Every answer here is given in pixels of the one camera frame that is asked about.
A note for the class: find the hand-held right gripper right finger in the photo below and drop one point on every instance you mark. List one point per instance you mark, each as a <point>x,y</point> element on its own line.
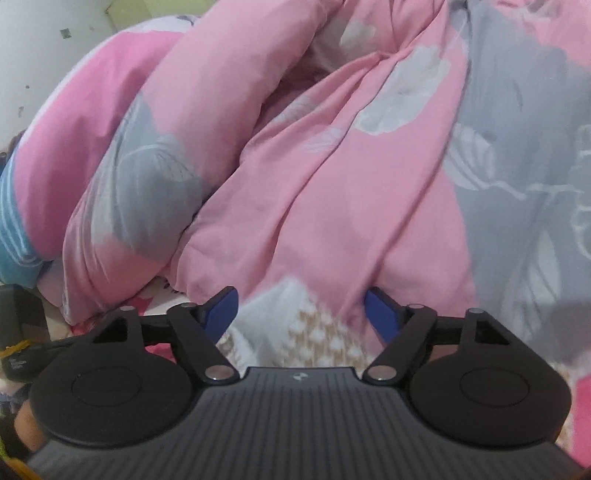
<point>383,314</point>

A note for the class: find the pink grey floral duvet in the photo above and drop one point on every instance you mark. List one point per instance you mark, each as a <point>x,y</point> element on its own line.
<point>300,184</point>

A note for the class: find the beige white checked coat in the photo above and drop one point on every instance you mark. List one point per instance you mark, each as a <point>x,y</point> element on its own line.
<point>304,327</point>

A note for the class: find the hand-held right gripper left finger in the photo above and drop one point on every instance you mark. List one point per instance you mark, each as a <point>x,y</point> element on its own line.
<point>221,314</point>

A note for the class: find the person's left hand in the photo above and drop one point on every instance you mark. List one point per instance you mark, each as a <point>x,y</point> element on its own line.
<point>30,429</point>

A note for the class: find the pale green wardrobe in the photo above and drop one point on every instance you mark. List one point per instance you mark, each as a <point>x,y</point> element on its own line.
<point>152,9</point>

